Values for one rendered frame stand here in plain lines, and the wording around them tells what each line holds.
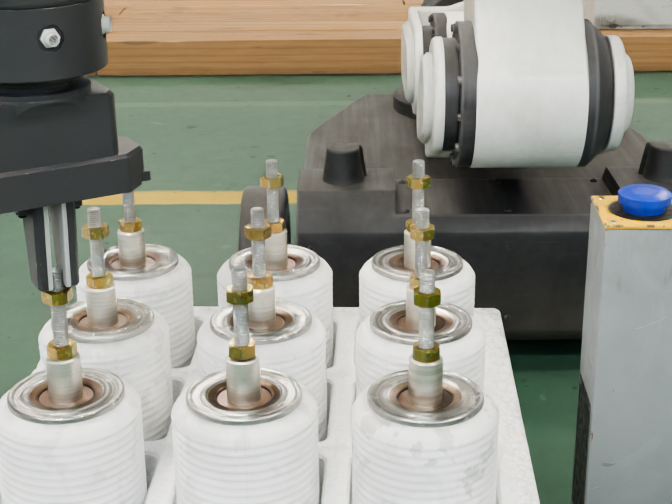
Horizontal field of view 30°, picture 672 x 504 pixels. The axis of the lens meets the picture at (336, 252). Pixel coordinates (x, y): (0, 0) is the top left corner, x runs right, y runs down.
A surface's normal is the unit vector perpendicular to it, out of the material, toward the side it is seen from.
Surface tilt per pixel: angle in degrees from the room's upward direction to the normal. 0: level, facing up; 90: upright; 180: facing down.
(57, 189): 90
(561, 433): 0
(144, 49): 90
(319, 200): 45
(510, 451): 0
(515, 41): 51
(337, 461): 0
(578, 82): 70
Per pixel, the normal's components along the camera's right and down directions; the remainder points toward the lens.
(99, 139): 0.47, 0.32
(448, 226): -0.01, -0.39
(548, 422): -0.01, -0.93
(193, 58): 0.00, 0.36
